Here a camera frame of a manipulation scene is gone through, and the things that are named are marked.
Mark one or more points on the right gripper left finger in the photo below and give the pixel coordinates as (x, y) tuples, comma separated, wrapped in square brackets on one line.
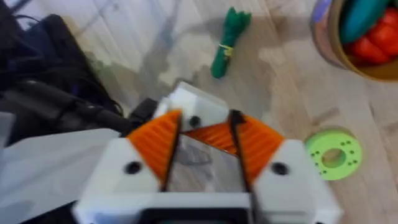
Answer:
[(136, 161)]

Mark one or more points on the bare white finger of the left gripper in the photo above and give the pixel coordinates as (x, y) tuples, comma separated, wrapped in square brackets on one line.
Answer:
[(202, 104)]

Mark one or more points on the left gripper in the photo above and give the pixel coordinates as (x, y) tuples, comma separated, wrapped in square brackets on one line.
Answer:
[(46, 168)]

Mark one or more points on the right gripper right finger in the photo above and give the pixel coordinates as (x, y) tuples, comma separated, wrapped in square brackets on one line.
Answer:
[(280, 174)]

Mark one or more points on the orange ribbed wedge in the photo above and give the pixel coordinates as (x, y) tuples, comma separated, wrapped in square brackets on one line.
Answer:
[(214, 137)]

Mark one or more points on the green vegetable toy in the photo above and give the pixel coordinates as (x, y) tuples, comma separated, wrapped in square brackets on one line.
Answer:
[(230, 40)]

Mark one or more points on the green disc with holes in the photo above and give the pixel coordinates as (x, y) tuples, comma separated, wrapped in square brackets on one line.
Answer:
[(334, 155)]

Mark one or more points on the tub with toys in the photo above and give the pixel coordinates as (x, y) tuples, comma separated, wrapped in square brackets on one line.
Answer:
[(367, 40)]

